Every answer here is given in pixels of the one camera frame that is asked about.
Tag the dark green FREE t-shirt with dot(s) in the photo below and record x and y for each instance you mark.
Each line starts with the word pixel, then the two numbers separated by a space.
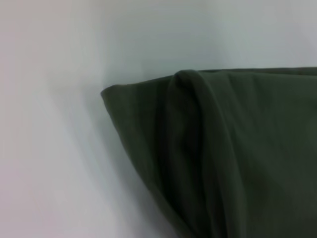
pixel 235 148

